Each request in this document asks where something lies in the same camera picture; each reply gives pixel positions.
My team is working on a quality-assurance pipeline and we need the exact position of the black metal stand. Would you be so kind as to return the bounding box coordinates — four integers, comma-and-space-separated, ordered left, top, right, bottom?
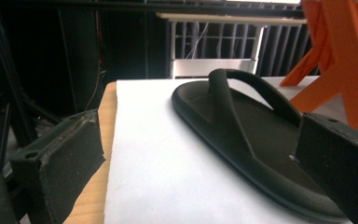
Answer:
0, 0, 63, 174

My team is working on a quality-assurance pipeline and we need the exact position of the white background table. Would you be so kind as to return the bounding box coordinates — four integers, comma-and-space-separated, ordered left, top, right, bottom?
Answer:
155, 12, 308, 79

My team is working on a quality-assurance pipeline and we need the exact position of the white table mat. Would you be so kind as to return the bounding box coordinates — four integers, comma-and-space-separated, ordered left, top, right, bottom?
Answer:
103, 75, 358, 224

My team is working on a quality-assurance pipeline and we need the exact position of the black flip-flop sandal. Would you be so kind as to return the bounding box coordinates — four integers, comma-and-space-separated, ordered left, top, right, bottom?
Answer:
171, 68, 350, 224

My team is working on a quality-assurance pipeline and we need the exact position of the thin hanging cable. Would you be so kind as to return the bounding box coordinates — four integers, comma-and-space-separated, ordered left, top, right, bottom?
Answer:
83, 10, 103, 111

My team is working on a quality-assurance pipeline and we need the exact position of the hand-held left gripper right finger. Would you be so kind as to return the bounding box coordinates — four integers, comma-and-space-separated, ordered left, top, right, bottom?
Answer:
295, 112, 358, 224

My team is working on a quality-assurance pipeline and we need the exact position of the orange shoe rack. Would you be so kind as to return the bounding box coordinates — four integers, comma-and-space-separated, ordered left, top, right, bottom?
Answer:
279, 0, 358, 139

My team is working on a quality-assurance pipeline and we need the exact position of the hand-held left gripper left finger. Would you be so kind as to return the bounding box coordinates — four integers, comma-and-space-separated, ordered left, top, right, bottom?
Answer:
9, 109, 106, 224

